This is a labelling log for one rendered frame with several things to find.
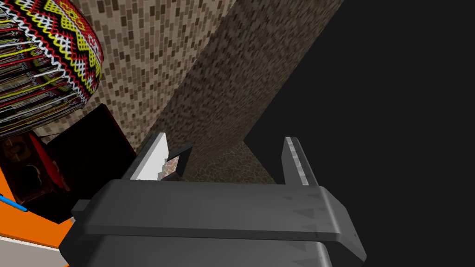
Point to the black box cabinet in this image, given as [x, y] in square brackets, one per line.
[89, 148]

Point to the orange flat panel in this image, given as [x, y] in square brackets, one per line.
[26, 224]

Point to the red yellow patterned round pouf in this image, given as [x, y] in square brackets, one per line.
[41, 55]

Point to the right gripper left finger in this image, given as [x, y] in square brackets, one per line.
[152, 163]

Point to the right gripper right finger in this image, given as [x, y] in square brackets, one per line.
[295, 167]

